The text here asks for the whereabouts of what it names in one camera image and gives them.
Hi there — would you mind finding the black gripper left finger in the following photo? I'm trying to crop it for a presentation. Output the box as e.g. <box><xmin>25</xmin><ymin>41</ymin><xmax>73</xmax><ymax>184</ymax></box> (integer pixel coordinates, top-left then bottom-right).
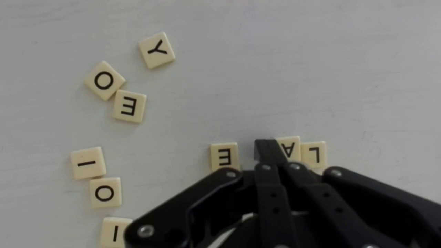
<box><xmin>123</xmin><ymin>137</ymin><xmax>301</xmax><ymax>248</ymax></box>

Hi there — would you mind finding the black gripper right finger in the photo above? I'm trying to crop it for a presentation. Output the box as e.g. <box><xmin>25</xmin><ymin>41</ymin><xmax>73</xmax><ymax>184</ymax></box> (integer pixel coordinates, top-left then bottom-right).
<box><xmin>280</xmin><ymin>159</ymin><xmax>441</xmax><ymax>248</ymax></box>

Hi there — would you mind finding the cream letter E tile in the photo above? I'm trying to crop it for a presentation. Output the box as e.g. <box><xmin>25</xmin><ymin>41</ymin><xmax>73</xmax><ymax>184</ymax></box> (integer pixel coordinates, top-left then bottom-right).
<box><xmin>110</xmin><ymin>88</ymin><xmax>149</xmax><ymax>124</ymax></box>
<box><xmin>210</xmin><ymin>140</ymin><xmax>241</xmax><ymax>173</ymax></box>

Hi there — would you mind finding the cream letter L tile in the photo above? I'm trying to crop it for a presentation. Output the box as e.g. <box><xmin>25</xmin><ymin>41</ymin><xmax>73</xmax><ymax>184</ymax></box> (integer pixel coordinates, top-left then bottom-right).
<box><xmin>301</xmin><ymin>139</ymin><xmax>330</xmax><ymax>175</ymax></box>

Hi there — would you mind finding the cream letter I tile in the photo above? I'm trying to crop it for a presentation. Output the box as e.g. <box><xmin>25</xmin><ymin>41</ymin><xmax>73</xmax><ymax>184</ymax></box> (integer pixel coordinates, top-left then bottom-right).
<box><xmin>69</xmin><ymin>144</ymin><xmax>109</xmax><ymax>180</ymax></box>
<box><xmin>98</xmin><ymin>216</ymin><xmax>135</xmax><ymax>248</ymax></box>

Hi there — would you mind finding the cream letter O tile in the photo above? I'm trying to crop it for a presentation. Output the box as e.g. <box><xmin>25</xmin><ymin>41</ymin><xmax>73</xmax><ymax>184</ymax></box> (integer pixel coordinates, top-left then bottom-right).
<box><xmin>87</xmin><ymin>176</ymin><xmax>124</xmax><ymax>210</ymax></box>
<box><xmin>83</xmin><ymin>59</ymin><xmax>127</xmax><ymax>101</ymax></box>

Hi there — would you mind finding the cream letter A tile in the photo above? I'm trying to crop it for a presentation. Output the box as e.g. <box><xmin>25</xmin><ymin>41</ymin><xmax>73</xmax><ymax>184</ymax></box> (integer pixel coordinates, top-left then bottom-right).
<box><xmin>274</xmin><ymin>133</ymin><xmax>303</xmax><ymax>162</ymax></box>

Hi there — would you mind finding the cream letter Y tile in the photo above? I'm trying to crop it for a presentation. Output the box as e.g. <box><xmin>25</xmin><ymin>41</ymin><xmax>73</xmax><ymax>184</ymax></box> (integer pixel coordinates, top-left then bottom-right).
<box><xmin>138</xmin><ymin>30</ymin><xmax>178</xmax><ymax>70</ymax></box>

